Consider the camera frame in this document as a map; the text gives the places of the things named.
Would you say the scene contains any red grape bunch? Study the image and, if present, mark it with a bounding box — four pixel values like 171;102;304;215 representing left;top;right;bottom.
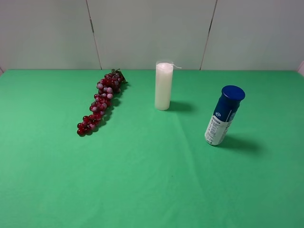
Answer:
77;69;127;137

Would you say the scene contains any green tablecloth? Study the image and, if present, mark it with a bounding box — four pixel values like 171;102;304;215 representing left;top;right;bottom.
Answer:
0;70;304;228

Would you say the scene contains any white pillar candle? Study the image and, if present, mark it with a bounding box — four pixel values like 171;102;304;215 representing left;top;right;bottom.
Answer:
154;61;181;111

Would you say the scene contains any blue and white bottle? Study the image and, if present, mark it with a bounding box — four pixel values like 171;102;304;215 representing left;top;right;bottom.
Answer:
205;85;245;146

